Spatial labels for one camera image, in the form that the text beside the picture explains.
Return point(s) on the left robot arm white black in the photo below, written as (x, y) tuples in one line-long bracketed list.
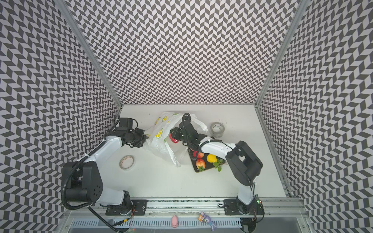
[(82, 184)]

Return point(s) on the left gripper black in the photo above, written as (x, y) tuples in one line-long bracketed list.
[(143, 140)]

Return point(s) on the aluminium corner post right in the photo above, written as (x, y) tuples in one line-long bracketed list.
[(300, 11)]

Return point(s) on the fake lemon branch green leaves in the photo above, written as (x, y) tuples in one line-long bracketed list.
[(217, 163)]

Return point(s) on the aluminium corner post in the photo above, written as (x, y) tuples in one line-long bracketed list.
[(300, 11), (67, 15)]

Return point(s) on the black square tray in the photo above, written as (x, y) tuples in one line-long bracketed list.
[(205, 161)]

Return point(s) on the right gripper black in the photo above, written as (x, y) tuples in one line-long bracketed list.
[(178, 132)]

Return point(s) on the aluminium corner post left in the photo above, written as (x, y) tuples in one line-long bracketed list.
[(67, 15)]

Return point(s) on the pink small toy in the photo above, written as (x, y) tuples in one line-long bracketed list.
[(174, 221)]

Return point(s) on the red yellow fake strawberry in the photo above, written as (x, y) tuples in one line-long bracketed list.
[(201, 165)]

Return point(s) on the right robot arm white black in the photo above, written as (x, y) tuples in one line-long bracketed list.
[(206, 152)]

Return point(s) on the white masking tape roll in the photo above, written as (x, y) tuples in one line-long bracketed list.
[(127, 162)]

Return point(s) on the clear packing tape roll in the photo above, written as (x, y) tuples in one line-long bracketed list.
[(217, 129)]

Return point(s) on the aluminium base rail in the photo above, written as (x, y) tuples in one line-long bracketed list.
[(217, 207)]

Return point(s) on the white plastic bag lemon print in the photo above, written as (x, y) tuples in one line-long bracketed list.
[(159, 142)]

